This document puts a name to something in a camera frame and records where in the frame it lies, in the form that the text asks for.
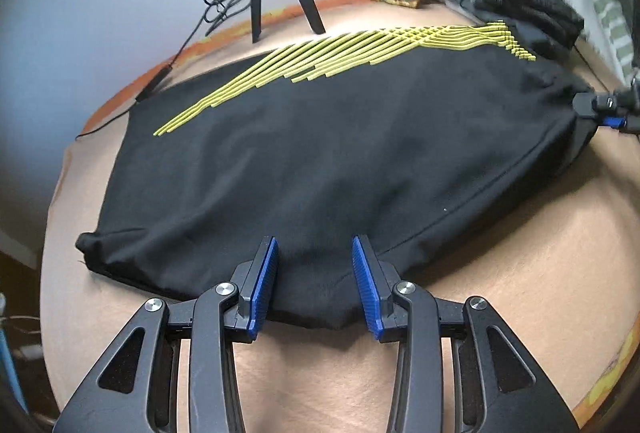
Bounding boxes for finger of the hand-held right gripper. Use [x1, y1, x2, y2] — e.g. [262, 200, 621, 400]
[571, 91, 640, 134]

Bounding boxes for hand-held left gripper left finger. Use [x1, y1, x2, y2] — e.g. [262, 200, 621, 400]
[52, 236, 279, 433]

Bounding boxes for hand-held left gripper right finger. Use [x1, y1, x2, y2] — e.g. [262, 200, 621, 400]
[351, 235, 581, 433]

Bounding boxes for black pants with yellow stripes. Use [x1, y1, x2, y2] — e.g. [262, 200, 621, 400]
[75, 21, 596, 330]

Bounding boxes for tan bed sheet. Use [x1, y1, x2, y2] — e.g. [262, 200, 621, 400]
[39, 0, 640, 433]

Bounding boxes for black cable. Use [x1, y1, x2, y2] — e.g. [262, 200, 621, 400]
[75, 0, 253, 140]

